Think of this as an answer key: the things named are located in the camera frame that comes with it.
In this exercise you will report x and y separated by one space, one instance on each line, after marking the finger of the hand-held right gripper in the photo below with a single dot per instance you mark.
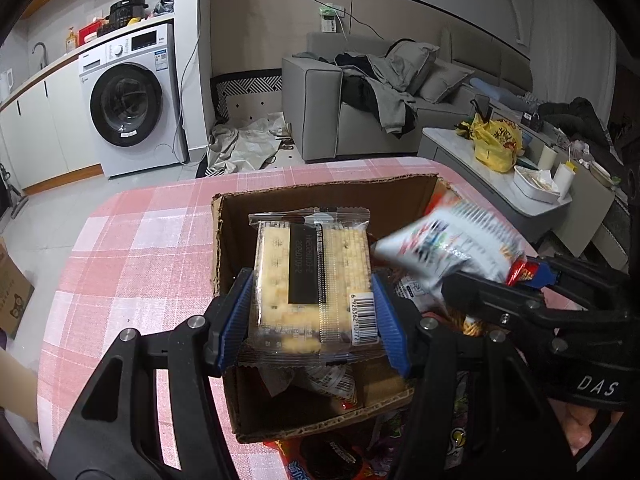
490 300
545 270

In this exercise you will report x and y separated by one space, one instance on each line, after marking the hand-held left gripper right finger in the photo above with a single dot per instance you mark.
390 325

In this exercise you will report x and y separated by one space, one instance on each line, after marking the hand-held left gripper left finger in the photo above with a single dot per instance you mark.
240 320

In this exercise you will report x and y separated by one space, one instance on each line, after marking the white silver snack bag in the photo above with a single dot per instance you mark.
450 240

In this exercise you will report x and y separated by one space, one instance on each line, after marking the clear cracker packet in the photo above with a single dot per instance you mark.
300 270

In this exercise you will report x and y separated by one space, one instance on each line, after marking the brown cardboard box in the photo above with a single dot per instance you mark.
230 240

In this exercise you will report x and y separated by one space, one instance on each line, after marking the person's right hand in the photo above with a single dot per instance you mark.
585 425

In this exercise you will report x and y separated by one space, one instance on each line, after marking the red orange snack bag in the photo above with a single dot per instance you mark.
462 327

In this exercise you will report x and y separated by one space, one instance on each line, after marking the small white snack packet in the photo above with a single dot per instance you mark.
415 295

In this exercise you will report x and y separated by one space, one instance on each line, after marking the white rectangular container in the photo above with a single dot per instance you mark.
535 185

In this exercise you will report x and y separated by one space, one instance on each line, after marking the white barcode snack packet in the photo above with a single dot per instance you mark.
325 385

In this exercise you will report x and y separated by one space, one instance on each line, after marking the white paper cup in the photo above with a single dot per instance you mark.
565 182
547 157

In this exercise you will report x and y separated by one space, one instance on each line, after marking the purple snack bag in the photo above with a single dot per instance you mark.
392 445

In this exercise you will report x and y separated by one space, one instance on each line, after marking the pink checkered tablecloth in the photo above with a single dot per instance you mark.
140 240

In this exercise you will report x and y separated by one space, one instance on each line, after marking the green yellow snack packet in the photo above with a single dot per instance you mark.
460 435

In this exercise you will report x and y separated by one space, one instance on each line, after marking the yellow plastic bag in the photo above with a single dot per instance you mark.
495 145

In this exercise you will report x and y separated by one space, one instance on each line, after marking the dark clothes heap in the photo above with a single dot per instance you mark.
575 120

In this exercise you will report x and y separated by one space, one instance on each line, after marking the white coffee table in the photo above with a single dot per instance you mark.
450 150

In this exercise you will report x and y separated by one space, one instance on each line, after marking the white crumpled floor cloth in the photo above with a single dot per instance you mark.
245 145

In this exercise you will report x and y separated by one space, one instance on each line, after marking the light blue bolster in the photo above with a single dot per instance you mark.
500 91

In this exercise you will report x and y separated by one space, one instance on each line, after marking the grey sofa pillow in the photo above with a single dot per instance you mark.
445 82

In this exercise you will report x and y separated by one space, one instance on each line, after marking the grey sofa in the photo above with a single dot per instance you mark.
312 110

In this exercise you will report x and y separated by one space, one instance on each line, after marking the black white patterned panel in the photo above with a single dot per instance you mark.
245 95

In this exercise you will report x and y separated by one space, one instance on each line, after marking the printed cardboard box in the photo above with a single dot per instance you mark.
12 290

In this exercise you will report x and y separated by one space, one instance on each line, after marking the grey clothes heap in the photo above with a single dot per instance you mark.
395 85

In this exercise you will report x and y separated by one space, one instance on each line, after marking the white washing machine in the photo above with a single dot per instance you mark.
130 105

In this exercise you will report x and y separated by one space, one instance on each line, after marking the white kitchen base cabinet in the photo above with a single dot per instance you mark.
45 130

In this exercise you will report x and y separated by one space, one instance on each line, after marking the red box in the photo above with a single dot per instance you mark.
91 30

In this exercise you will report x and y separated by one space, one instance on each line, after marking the yellow soap bottle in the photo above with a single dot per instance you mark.
71 40

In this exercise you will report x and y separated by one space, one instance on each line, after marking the black pressure cooker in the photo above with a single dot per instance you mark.
127 12

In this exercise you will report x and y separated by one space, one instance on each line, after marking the white electric kettle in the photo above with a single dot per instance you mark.
5 85

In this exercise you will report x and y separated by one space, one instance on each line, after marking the chrome kitchen faucet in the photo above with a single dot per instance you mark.
40 52

